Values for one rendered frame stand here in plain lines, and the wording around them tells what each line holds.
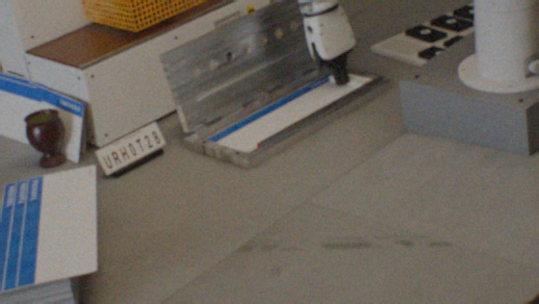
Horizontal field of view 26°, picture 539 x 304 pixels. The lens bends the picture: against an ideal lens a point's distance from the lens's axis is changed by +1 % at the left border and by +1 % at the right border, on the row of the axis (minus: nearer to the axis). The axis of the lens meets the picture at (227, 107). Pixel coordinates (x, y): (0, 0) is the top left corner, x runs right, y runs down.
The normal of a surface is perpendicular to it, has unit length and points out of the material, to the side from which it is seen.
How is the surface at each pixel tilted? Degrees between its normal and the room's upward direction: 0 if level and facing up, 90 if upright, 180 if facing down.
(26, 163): 0
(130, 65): 90
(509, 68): 92
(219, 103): 78
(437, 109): 90
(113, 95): 90
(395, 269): 0
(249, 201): 0
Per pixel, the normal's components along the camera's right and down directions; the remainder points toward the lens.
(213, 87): 0.62, 0.00
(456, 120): -0.68, 0.39
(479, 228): -0.17, -0.91
